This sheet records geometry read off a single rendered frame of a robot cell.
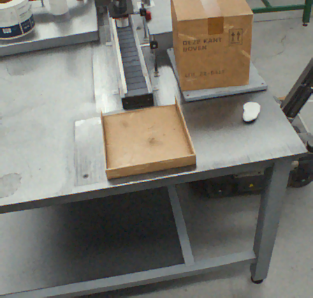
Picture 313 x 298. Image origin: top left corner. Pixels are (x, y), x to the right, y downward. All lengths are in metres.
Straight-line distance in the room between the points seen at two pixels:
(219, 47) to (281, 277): 1.08
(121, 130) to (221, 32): 0.45
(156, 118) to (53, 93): 0.44
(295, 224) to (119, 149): 1.15
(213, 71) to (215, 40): 0.12
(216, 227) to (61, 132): 1.01
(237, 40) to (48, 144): 0.70
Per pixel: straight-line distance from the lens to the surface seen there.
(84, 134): 1.33
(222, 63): 1.38
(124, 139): 1.27
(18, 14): 1.92
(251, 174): 2.02
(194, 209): 2.12
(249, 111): 1.32
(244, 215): 2.10
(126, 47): 1.66
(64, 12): 2.00
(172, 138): 1.25
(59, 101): 1.51
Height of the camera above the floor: 1.66
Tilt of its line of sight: 42 degrees down
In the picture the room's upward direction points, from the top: 6 degrees counter-clockwise
